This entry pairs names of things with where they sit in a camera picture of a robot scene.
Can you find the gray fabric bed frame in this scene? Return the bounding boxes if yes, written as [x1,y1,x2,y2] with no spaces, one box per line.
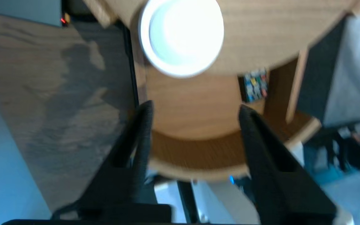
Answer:
[297,0,360,125]

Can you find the black TV remote control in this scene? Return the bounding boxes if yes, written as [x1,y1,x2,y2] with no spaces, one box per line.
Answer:
[238,69,269,103]

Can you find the round wooden side table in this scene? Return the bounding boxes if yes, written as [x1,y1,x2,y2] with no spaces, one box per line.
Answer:
[83,0,360,108]

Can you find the silver robot chassis with label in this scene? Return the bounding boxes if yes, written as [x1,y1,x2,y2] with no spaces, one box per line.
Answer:
[149,141,360,225]

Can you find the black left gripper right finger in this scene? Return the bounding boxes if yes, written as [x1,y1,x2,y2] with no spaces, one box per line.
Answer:
[238,105,337,225]

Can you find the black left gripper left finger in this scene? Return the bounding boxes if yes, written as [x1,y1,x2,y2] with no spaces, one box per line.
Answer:
[51,100,172,221]

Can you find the white round smart speaker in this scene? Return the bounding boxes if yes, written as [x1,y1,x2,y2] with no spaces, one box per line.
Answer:
[138,0,225,78]

